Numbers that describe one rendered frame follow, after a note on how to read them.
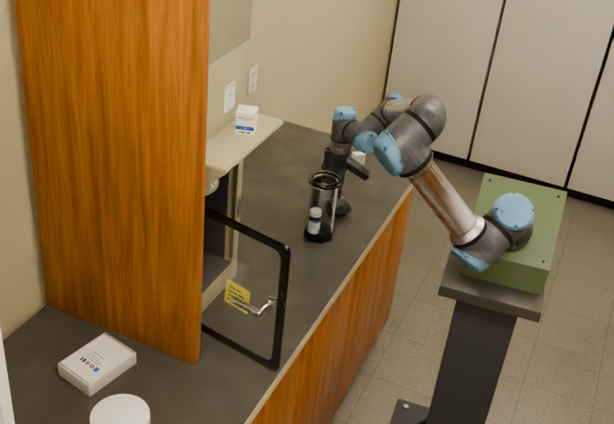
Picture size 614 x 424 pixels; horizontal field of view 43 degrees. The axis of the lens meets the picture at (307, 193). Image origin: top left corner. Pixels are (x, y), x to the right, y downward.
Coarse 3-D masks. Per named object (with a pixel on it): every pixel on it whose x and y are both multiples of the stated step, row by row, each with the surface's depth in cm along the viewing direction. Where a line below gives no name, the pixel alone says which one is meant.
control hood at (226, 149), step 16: (224, 128) 204; (272, 128) 206; (208, 144) 196; (224, 144) 196; (240, 144) 197; (256, 144) 199; (208, 160) 189; (224, 160) 190; (240, 160) 193; (208, 176) 189
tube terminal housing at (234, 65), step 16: (240, 48) 200; (224, 64) 195; (240, 64) 203; (208, 80) 190; (224, 80) 197; (240, 80) 206; (208, 96) 192; (240, 96) 209; (208, 112) 194; (208, 128) 197; (240, 176) 225; (240, 192) 228
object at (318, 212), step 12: (312, 180) 253; (324, 180) 260; (336, 180) 257; (312, 192) 254; (324, 192) 252; (336, 192) 255; (312, 204) 256; (324, 204) 255; (312, 216) 258; (324, 216) 257; (312, 228) 261; (324, 228) 260
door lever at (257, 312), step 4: (232, 300) 193; (236, 300) 193; (240, 300) 193; (236, 304) 193; (240, 304) 192; (244, 304) 192; (248, 304) 192; (264, 304) 193; (268, 304) 193; (244, 308) 192; (248, 308) 191; (252, 308) 191; (256, 308) 191; (260, 308) 192; (264, 308) 192; (268, 308) 194; (252, 312) 191; (256, 312) 190; (260, 312) 190; (256, 316) 190
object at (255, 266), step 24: (216, 216) 192; (216, 240) 196; (240, 240) 190; (264, 240) 186; (216, 264) 199; (240, 264) 194; (264, 264) 189; (288, 264) 184; (216, 288) 203; (264, 288) 192; (216, 312) 207; (240, 312) 201; (264, 312) 196; (216, 336) 211; (240, 336) 205; (264, 336) 200; (264, 360) 204
